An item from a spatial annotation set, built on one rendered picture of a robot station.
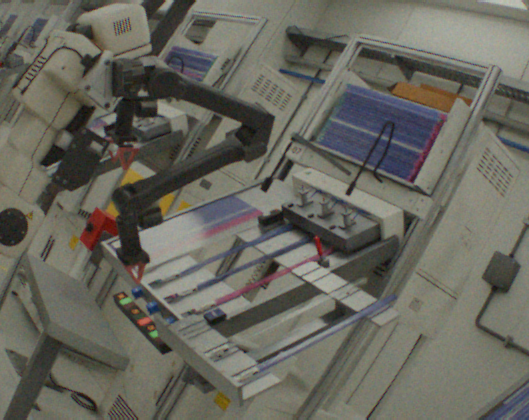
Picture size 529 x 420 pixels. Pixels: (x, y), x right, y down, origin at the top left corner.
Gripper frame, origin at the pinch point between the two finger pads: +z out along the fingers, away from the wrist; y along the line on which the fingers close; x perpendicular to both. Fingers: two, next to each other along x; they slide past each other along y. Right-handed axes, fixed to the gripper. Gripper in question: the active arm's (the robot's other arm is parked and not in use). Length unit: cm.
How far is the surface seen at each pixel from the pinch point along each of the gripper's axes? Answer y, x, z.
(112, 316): 124, -25, 84
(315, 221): -2, -59, 1
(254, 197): 39, -62, 7
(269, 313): -21.4, -28.4, 11.6
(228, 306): -14.8, -19.6, 8.9
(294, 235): 5, -56, 7
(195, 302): -6.4, -13.7, 9.2
